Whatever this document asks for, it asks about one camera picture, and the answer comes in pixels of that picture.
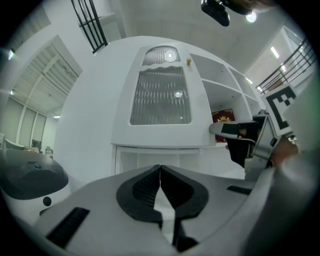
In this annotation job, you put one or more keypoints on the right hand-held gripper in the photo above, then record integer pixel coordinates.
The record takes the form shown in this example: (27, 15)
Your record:
(262, 142)

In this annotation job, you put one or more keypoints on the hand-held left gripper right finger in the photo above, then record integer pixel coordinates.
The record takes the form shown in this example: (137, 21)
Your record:
(215, 210)

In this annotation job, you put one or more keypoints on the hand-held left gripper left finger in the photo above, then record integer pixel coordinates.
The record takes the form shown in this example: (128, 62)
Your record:
(105, 225)

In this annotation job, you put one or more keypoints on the white ribbed-glass cabinet door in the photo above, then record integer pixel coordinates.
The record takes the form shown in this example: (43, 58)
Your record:
(160, 100)

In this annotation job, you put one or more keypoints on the person's right forearm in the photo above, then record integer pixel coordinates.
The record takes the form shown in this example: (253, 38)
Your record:
(295, 205)

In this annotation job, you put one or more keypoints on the white lower cabinet door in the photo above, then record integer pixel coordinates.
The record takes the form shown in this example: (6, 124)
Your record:
(150, 157)

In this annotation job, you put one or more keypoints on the white cabinet with shelves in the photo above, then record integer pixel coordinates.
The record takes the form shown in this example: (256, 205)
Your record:
(95, 105)

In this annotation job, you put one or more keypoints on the person's right hand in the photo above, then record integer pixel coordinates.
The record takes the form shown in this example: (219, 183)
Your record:
(285, 151)

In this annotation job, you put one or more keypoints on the red gold-patterned box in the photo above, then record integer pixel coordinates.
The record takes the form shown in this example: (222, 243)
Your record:
(223, 115)

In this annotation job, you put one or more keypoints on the white and black machine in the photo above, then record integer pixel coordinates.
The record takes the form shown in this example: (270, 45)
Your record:
(32, 180)

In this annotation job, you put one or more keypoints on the black metal railing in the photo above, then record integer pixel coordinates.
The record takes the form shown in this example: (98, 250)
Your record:
(287, 67)
(91, 25)

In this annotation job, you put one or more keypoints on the rectangular ceiling light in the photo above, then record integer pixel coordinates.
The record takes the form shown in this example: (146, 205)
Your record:
(274, 52)

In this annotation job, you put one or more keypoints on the round ceiling light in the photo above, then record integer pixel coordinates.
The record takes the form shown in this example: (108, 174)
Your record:
(251, 17)

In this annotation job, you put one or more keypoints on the black head-worn camera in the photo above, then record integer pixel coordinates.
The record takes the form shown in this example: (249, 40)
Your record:
(217, 12)

